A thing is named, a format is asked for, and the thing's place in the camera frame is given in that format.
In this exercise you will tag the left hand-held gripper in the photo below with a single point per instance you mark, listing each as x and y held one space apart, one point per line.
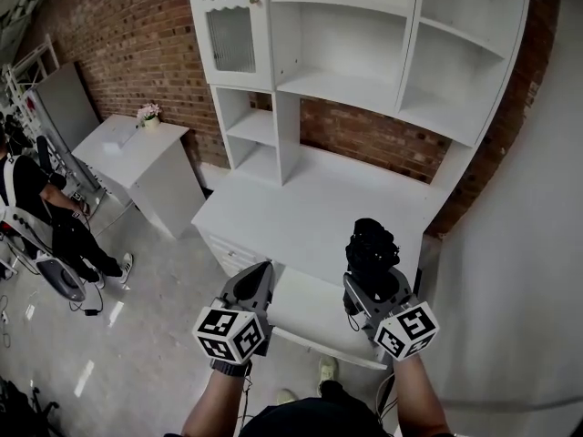
228 335

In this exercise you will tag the person's pale shoe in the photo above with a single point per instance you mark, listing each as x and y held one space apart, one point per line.
328 371
287 396

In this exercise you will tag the grey leaning board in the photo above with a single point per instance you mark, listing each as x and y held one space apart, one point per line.
68 103

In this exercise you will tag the black office chair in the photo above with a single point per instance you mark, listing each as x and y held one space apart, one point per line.
18 408

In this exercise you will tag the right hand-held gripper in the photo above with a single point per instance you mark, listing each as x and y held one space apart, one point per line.
405 330

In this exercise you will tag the person's right forearm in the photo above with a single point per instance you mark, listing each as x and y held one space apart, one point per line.
416 394

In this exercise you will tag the black cloth bundle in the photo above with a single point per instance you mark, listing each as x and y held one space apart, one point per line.
371 248

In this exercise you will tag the pink flower pot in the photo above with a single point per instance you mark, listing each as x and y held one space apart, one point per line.
151 121

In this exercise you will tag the person's dark clothing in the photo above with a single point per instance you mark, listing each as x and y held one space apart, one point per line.
309 417

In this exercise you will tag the white side cabinet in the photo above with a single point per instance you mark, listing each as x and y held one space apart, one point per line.
155 185

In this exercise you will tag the glass hutch cabinet door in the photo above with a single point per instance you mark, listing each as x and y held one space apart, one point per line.
232 39

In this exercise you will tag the white power strip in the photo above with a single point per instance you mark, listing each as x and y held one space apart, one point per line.
3 317

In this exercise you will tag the white metal rack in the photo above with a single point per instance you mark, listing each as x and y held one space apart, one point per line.
54 53

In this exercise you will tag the black power adapter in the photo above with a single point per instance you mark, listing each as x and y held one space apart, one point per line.
92 311

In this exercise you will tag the person's right pale shoe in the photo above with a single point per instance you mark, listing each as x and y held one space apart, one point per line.
328 371

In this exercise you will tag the person's left pale shoe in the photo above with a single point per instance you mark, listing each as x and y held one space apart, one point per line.
287 396

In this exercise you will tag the person's left forearm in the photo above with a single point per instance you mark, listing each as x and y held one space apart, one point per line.
214 403

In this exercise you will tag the white hutch shelf unit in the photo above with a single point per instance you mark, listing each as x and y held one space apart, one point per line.
346 39

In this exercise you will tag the grey oval floor base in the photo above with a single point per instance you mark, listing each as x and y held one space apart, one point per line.
61 278

